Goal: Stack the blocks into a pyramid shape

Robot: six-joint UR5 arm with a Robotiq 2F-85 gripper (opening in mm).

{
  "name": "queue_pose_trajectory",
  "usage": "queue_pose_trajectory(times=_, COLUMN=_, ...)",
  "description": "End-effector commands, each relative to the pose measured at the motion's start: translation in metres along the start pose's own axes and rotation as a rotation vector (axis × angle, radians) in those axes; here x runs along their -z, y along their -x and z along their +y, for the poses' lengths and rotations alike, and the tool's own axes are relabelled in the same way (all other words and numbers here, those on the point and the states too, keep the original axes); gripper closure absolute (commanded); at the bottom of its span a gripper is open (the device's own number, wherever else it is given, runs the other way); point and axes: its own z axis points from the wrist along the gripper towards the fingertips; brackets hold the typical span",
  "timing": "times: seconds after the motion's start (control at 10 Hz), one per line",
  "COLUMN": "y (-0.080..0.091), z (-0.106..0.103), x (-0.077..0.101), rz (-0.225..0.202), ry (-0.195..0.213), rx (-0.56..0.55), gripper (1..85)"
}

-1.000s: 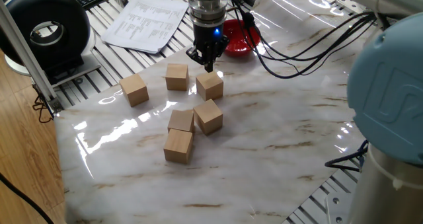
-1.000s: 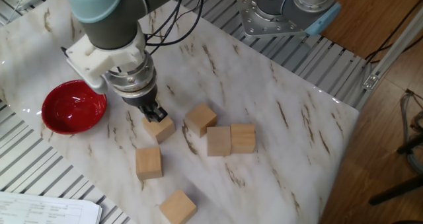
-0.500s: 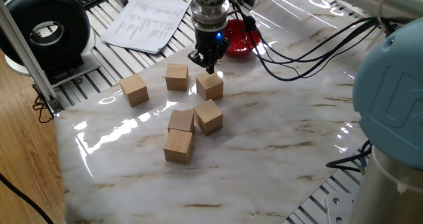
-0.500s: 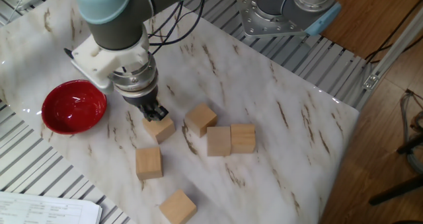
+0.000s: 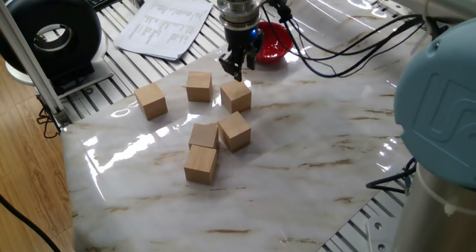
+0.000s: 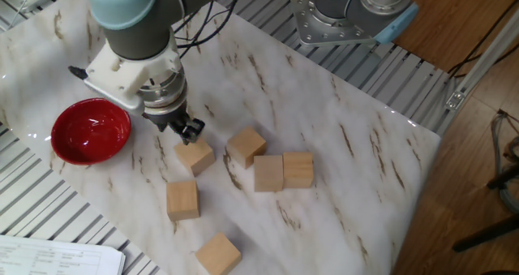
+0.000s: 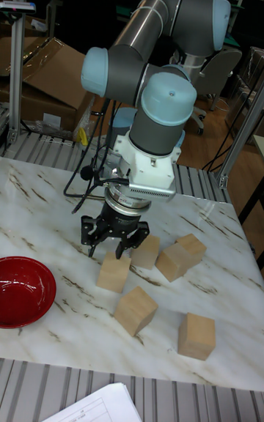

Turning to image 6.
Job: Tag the black chair base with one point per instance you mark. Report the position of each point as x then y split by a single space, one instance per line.
486 234

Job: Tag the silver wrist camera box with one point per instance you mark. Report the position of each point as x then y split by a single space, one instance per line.
134 106

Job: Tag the white printed paper stack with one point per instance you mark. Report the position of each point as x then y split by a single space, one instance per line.
48 259

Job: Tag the aluminium frame profile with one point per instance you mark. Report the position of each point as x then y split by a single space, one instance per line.
482 62

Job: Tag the red glossy bowl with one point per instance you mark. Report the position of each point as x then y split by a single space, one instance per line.
91 131

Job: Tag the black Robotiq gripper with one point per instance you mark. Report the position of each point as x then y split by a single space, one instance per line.
168 119

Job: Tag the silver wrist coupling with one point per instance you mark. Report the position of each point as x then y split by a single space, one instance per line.
164 96

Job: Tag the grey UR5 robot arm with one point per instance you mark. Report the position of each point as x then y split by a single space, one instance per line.
134 23

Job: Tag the light wooden cube block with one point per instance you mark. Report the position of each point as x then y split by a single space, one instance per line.
298 169
218 254
268 173
196 157
246 145
182 200

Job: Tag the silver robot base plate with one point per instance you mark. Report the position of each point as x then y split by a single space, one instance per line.
312 27

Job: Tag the white marble pattern board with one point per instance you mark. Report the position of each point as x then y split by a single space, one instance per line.
324 145

